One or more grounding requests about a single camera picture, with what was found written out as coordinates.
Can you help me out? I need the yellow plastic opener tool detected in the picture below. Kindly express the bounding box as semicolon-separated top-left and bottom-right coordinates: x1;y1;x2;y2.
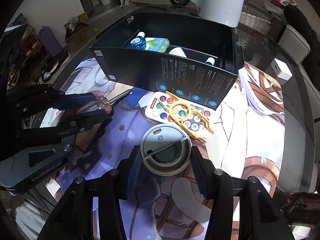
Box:
158;91;214;143

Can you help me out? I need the round white grey device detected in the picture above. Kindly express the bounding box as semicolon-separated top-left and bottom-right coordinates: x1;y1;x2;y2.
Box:
140;124;192;177

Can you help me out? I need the black cardboard storage box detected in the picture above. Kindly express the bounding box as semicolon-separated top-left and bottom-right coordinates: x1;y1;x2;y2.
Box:
91;11;244;109

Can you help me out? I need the clear handle screwdriver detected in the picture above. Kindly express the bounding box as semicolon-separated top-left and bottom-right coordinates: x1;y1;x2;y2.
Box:
77;89;131;114

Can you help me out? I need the purple bag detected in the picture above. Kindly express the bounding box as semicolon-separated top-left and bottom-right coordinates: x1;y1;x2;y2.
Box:
39;25;62;57

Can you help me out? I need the blue eye drop bottle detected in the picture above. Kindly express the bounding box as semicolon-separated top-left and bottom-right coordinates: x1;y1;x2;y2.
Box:
205;57;215;66
127;31;146;50

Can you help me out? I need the white charger cube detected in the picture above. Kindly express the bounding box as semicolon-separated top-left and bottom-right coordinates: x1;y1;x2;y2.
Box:
270;58;292;85

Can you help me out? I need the green white tissue pack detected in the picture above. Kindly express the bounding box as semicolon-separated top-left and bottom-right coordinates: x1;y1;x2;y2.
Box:
145;37;170;53

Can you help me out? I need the white colourful button remote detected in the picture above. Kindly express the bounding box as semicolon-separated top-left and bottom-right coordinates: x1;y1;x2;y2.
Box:
145;92;214;133

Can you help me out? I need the beige sofa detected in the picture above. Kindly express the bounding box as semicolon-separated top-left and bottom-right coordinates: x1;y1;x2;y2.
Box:
274;24;320;131

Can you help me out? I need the brown cardboard box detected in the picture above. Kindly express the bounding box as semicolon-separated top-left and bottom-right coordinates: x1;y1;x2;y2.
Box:
64;12;95;53

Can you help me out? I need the white woven basket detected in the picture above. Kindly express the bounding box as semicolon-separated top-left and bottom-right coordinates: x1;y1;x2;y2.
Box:
239;1;273;35

